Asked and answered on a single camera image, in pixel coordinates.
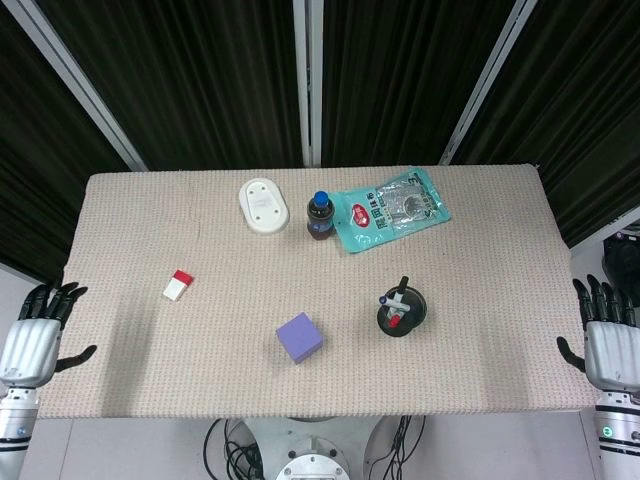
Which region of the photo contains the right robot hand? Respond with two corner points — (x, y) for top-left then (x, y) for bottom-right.
(556, 273), (640, 394)

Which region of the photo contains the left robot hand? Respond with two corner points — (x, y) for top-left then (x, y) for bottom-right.
(0, 281), (98, 389)

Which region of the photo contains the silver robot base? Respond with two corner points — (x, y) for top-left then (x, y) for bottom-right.
(234, 415), (401, 480)

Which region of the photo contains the black pen holder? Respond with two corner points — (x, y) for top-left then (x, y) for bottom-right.
(376, 286), (429, 338)

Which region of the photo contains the black device with purple trim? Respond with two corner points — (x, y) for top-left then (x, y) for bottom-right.
(601, 225), (640, 296)

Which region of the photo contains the red and white eraser block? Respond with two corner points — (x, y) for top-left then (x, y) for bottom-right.
(162, 269), (195, 303)

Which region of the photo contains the teal plastic snack bag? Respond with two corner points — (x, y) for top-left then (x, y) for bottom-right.
(329, 166), (452, 255)

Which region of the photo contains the purple cube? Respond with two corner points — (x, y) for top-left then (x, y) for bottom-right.
(275, 311), (324, 367)

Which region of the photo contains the white oval plastic box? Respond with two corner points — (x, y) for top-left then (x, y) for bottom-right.
(238, 177), (291, 236)

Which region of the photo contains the beige textured tablecloth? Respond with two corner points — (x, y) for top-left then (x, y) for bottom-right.
(37, 163), (598, 420)

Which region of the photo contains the dark drink bottle blue cap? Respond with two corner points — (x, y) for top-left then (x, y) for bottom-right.
(305, 190), (334, 242)

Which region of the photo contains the black curtain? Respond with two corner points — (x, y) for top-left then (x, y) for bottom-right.
(0, 0), (640, 281)

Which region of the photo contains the black cable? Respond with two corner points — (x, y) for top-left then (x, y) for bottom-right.
(203, 417), (266, 480)
(364, 415), (427, 480)

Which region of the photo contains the grey metal frame post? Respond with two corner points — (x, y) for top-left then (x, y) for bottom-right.
(8, 0), (149, 172)
(438, 0), (538, 166)
(291, 0), (325, 168)

